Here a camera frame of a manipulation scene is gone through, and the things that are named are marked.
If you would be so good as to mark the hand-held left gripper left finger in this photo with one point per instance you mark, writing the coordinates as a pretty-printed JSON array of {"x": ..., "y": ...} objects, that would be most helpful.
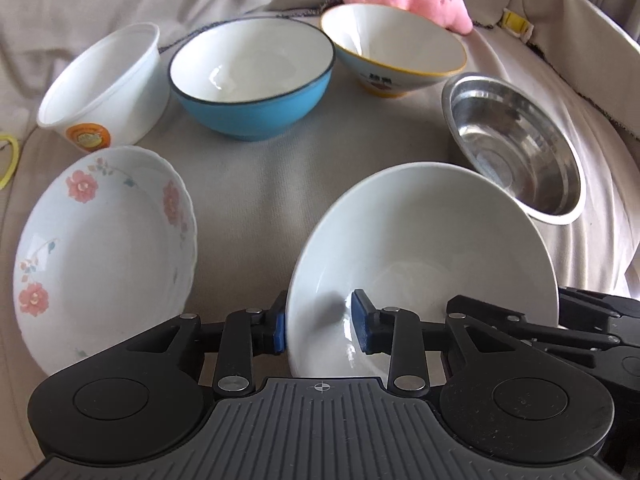
[{"x": 279, "y": 332}]

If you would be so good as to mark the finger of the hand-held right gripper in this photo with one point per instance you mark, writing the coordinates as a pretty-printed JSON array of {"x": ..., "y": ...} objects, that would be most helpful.
[{"x": 575, "y": 332}]

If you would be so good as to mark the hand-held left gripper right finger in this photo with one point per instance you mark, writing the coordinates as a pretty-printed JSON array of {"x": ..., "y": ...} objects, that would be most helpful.
[{"x": 361, "y": 322}]

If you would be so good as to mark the white floral plate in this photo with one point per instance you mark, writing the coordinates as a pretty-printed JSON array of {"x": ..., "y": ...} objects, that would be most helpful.
[{"x": 105, "y": 255}]

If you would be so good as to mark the stainless steel bowl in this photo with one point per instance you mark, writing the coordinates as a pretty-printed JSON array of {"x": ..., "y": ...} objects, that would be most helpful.
[{"x": 515, "y": 145}]

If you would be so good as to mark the blue ceramic bowl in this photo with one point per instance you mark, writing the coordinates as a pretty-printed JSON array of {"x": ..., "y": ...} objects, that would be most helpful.
[{"x": 250, "y": 75}]

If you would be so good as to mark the white conical bowl yellow rim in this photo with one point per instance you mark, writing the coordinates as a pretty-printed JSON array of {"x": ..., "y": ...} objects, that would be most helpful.
[{"x": 395, "y": 45}]

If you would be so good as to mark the white plastic bowl orange label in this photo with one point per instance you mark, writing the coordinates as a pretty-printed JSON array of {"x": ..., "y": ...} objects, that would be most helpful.
[{"x": 107, "y": 90}]

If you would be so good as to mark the beige sofa cover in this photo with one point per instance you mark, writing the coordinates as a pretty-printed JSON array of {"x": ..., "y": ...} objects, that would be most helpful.
[{"x": 310, "y": 170}]

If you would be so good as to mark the yellow plastic clip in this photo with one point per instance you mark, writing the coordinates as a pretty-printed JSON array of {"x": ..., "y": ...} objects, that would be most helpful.
[{"x": 515, "y": 22}]

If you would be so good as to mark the yellow elastic band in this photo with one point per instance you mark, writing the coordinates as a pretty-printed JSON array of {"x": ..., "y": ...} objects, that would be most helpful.
[{"x": 11, "y": 160}]

